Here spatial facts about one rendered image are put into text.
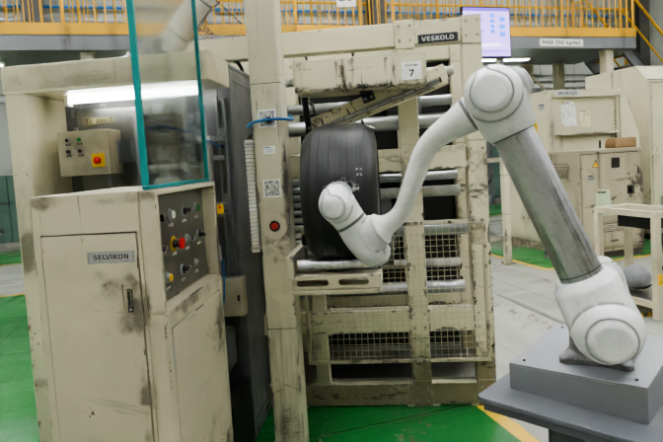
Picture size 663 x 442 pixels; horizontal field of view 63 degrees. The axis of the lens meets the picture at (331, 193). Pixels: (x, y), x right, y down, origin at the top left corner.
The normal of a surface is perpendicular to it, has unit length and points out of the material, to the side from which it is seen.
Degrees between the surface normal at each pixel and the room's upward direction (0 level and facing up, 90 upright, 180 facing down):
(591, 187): 90
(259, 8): 90
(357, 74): 90
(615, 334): 98
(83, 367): 90
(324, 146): 46
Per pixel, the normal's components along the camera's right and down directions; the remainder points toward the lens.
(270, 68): -0.11, 0.07
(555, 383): -0.69, 0.09
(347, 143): -0.11, -0.64
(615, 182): 0.28, 0.04
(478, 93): -0.32, 0.01
